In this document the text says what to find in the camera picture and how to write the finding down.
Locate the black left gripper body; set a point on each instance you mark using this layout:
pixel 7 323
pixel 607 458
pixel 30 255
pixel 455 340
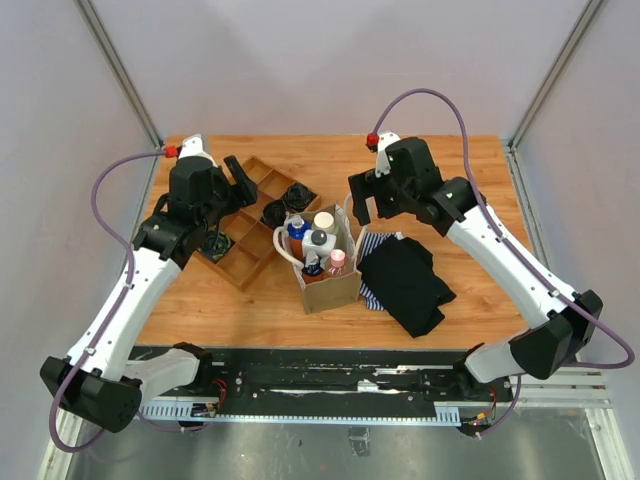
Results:
pixel 224 197

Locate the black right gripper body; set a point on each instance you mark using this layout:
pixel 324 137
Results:
pixel 391 198

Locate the cream bottle beige cap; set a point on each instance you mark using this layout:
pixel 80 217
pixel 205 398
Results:
pixel 326 222

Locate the wooden compartment tray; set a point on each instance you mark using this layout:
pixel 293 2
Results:
pixel 253 248

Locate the blue white striped cloth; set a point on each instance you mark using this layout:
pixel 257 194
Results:
pixel 370 243

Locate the orange bottle blue pump collar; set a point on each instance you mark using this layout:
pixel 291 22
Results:
pixel 296 228

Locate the white bottle grey cap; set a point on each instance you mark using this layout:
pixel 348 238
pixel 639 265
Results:
pixel 318 241

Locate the clear bottle pink cap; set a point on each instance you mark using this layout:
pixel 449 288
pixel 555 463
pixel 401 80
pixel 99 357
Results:
pixel 337 264

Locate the black garment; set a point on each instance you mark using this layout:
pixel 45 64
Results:
pixel 400 274

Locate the beige canvas bag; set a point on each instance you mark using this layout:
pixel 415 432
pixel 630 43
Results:
pixel 330 293

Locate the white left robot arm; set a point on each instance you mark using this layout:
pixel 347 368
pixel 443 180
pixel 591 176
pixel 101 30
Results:
pixel 95 380

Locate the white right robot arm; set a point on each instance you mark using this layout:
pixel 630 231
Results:
pixel 555 331

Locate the rolled tie dark blue dotted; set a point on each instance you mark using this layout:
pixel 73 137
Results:
pixel 274 214

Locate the rolled tie green pattern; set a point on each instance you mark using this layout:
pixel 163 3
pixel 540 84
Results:
pixel 297 197

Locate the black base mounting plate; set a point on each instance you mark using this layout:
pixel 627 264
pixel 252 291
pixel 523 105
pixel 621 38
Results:
pixel 327 385

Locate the left aluminium frame post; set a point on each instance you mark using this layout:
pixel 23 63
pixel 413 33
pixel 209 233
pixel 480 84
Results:
pixel 96 27

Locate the aluminium frame post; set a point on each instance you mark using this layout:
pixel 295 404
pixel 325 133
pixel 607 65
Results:
pixel 569 48
pixel 96 27

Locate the right aluminium frame post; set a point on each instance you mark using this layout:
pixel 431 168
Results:
pixel 569 48

